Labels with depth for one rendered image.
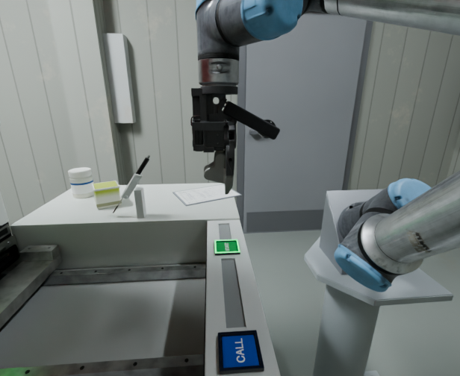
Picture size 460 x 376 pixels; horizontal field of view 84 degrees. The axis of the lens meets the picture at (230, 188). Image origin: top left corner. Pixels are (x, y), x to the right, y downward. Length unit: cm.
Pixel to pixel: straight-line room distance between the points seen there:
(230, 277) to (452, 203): 36
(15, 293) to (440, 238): 80
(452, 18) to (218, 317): 50
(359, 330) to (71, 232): 88
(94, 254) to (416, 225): 77
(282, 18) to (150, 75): 209
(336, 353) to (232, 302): 61
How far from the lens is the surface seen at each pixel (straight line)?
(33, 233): 89
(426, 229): 45
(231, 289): 50
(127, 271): 77
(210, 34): 49
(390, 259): 55
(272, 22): 40
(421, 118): 317
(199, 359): 54
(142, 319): 67
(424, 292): 86
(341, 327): 95
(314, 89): 253
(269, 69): 241
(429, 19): 45
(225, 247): 60
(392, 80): 294
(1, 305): 75
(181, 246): 78
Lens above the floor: 128
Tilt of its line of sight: 18 degrees down
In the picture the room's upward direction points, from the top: straight up
